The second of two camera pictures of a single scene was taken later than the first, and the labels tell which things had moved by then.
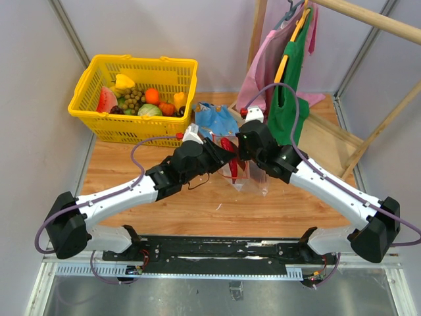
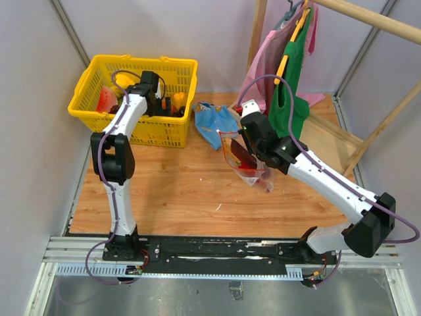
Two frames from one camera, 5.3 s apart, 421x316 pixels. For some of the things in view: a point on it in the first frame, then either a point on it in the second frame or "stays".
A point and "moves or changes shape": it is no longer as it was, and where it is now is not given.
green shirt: (281, 121) stays
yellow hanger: (298, 25) stays
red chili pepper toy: (226, 143) -> (244, 165)
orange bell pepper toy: (180, 100) stays
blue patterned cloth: (215, 119) stays
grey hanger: (289, 14) stays
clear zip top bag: (244, 175) moves or changes shape
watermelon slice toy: (106, 101) stays
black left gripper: (219, 156) -> (166, 111)
